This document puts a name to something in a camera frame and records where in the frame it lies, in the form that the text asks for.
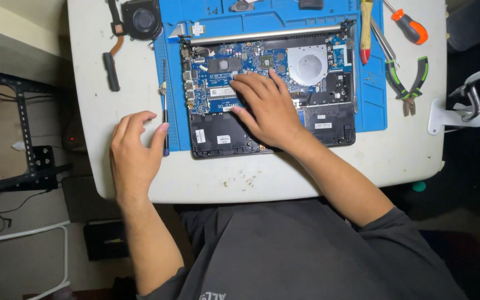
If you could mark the small grey black part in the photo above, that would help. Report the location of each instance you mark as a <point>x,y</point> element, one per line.
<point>242,5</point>

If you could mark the small teal round object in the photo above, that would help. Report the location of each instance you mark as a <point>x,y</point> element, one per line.
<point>418,186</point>

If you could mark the orange and black screwdriver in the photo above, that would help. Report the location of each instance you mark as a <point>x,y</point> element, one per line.
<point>411,28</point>

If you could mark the white tube frame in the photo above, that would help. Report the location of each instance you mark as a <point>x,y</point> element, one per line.
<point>63,258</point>

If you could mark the silver laptop hinge bar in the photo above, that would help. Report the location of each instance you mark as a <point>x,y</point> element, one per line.
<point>265,34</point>

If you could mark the small white cross-shaped part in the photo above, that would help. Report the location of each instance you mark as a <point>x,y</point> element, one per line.
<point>197,29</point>

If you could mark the small loose screws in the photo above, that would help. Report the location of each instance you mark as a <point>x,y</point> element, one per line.
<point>213,10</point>

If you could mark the yellow red-tipped screwdriver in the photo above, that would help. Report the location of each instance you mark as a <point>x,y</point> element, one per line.
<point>366,29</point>

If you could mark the silver round fan housing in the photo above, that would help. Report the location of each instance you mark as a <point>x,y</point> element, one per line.
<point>307,65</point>

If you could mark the black open laptop base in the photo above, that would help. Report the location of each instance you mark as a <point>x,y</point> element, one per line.
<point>219,137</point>

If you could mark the white clamp lamp with spring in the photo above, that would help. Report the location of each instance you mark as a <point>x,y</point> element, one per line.
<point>444,118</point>

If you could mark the black fan with copper heatpipe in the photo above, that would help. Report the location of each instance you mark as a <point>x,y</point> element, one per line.
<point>143,20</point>

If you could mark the black metal rack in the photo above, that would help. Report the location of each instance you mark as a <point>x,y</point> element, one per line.
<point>25,137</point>

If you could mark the silver tweezers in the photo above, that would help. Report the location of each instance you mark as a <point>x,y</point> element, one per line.
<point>383,43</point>

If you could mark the green and black pliers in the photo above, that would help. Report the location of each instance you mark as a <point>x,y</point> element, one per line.
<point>398,85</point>

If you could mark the person's grey shirt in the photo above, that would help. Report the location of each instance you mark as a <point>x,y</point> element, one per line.
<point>290,258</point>

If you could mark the small black block part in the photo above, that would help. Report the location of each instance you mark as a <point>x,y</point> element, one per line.
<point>311,3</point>

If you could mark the blue repair mat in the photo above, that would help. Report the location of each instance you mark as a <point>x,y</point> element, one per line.
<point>369,104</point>

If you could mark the person's right hand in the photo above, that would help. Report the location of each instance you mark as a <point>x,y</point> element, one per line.
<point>271,114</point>

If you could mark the black box with label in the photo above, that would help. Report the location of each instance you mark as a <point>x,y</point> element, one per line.
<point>106,241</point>

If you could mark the person's left hand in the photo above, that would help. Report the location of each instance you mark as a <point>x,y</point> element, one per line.
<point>133,162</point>

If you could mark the dark flat box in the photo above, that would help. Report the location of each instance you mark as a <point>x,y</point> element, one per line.
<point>86,200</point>

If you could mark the dark device with red light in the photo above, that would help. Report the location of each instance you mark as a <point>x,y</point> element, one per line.
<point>73,135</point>

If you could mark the blue laptop motherboard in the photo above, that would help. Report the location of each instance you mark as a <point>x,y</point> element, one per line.
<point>219,79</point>

